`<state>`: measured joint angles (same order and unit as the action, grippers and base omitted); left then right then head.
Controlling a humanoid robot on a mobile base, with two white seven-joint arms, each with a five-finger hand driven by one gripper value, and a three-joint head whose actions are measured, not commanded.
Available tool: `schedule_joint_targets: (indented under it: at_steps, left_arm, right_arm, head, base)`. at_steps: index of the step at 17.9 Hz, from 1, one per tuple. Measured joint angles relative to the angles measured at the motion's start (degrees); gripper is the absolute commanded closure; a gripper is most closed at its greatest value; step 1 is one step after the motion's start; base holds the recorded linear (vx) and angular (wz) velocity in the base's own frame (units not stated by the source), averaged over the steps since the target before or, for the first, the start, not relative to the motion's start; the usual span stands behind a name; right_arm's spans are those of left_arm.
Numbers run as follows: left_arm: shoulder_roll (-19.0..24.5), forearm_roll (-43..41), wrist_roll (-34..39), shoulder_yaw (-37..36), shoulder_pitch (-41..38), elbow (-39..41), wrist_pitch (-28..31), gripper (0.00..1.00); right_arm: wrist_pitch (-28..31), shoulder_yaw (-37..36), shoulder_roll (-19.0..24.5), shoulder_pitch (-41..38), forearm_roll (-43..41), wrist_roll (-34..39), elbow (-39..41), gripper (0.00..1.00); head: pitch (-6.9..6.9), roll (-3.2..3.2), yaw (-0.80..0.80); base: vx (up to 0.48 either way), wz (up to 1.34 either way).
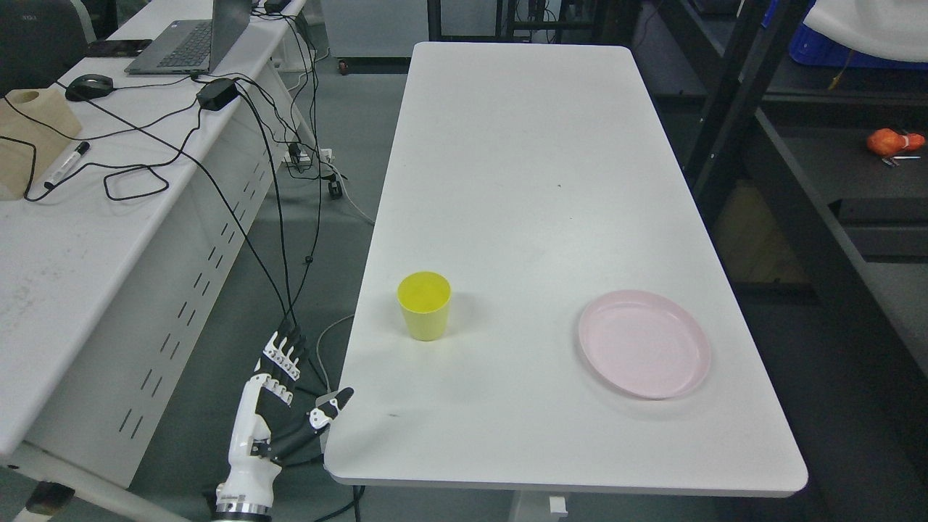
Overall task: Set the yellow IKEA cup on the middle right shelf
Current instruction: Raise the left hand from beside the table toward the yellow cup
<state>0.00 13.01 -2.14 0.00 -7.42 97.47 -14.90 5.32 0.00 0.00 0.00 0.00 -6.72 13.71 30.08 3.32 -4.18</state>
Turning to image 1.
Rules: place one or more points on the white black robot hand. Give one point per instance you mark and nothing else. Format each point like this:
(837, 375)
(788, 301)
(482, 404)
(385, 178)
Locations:
(266, 430)

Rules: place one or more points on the yellow plastic cup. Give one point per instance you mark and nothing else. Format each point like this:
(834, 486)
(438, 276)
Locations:
(424, 298)

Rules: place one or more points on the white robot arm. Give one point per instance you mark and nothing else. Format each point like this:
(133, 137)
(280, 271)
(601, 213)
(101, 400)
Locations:
(241, 511)

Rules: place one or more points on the dark metal shelf rack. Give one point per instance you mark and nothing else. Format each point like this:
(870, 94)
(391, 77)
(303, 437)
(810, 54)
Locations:
(857, 224)

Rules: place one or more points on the orange toy on shelf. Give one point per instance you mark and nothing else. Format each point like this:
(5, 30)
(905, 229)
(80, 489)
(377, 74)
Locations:
(885, 142)

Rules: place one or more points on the white side desk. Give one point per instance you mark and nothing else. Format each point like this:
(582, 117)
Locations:
(108, 281)

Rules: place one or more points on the white power strip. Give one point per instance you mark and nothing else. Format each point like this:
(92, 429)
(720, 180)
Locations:
(301, 158)

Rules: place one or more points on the black marker pen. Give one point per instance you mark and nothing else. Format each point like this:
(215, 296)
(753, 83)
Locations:
(67, 166)

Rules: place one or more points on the black power adapter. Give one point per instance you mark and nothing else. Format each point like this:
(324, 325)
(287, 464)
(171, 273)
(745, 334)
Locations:
(217, 94)

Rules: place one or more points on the beige tissue box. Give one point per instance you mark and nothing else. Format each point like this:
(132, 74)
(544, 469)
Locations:
(41, 124)

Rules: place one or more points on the black computer mouse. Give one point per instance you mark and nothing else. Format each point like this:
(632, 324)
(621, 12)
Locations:
(89, 87)

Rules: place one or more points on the pink plastic plate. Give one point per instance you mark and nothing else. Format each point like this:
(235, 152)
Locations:
(644, 344)

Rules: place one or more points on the grey laptop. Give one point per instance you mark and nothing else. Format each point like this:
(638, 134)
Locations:
(194, 46)

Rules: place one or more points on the black smartphone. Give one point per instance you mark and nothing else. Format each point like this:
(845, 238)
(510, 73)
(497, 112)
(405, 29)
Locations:
(117, 48)

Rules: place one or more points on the black office chair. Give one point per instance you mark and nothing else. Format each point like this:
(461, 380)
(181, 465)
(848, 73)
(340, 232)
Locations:
(41, 40)

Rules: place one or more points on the blue plastic crate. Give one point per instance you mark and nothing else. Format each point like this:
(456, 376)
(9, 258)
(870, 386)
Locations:
(809, 47)

